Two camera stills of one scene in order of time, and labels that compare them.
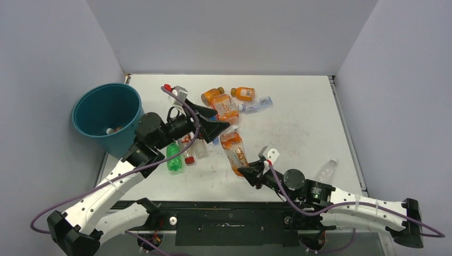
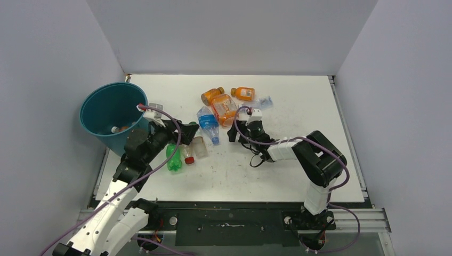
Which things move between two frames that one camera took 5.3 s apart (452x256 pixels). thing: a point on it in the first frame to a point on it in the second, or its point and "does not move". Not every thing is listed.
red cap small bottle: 189,153 does not move
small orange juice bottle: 207,96 does not move
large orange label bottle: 226,110 does not move
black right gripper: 252,174 to 241,126
